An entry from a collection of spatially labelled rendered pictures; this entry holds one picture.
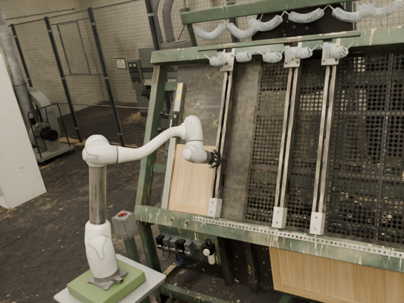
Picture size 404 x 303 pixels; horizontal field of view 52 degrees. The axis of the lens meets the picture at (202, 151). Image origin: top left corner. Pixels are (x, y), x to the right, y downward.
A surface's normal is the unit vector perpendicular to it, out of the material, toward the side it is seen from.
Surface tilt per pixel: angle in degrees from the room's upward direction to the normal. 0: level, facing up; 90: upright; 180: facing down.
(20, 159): 90
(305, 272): 90
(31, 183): 90
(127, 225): 90
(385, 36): 60
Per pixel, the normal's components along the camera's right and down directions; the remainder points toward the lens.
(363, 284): -0.52, 0.37
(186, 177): -0.54, -0.14
